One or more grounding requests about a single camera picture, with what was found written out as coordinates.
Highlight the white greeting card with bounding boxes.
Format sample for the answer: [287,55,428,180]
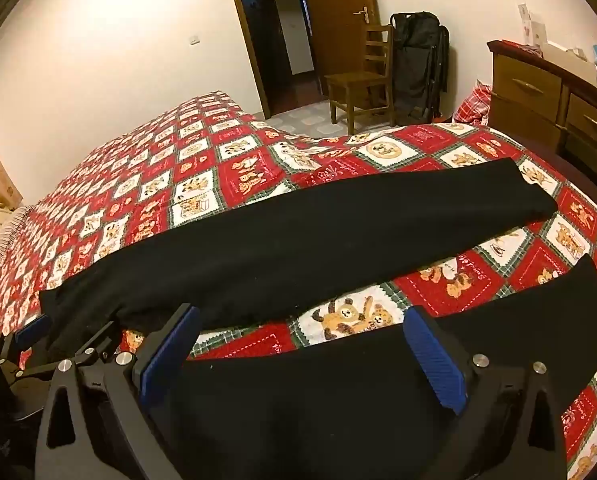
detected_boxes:
[517,2,547,49]

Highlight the black pants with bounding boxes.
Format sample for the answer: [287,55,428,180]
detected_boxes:
[38,156,597,480]

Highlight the red plaid cloth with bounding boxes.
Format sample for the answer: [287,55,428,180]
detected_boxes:
[452,80,495,129]

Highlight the wooden door frame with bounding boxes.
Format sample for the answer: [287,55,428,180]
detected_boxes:
[223,0,324,117]

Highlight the black luggage bag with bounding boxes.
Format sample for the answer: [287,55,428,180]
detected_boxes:
[389,11,451,122]

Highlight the wooden door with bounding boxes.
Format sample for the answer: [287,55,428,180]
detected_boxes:
[293,0,380,107]

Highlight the red bear-print bedspread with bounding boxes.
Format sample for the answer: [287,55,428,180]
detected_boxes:
[0,91,597,480]

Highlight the white cardboard box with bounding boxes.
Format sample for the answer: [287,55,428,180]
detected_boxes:
[541,41,597,87]

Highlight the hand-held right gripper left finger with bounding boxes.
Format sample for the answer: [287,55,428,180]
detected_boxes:
[36,302,202,480]

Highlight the striped pillow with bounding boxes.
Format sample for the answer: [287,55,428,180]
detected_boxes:
[0,204,40,269]

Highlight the wooden chair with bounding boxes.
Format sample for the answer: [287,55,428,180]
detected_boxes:
[325,24,397,129]

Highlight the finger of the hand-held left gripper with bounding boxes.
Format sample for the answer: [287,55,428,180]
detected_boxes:
[72,320,120,361]
[0,313,52,379]

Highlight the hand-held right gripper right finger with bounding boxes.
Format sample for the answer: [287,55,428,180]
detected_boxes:
[403,304,569,480]

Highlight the wooden dresser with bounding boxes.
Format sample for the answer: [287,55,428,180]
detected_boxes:
[487,40,597,197]

